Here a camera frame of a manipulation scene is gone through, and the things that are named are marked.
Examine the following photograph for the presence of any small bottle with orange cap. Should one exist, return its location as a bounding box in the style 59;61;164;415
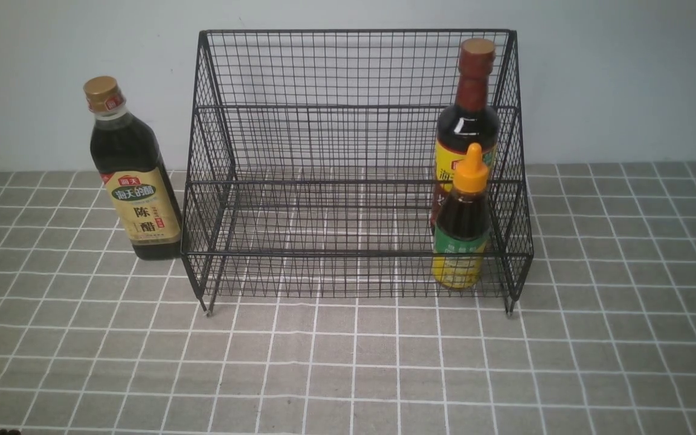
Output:
431;143;492;290

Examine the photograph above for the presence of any soy sauce bottle red cap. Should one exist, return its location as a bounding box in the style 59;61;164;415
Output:
429;38;501;228

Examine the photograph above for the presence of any vinegar bottle with gold cap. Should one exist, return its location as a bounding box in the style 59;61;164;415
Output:
83;76;182;260

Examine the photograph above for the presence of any grey checked tablecloth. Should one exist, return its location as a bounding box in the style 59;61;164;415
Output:
0;162;696;434

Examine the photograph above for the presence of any black wire mesh rack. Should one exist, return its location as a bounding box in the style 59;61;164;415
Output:
182;28;534;316

